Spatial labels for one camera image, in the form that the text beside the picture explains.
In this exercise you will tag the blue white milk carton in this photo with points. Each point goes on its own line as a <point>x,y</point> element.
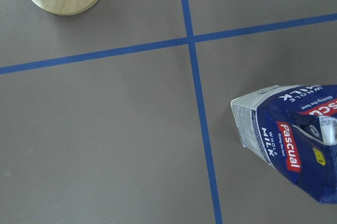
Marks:
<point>293,129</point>

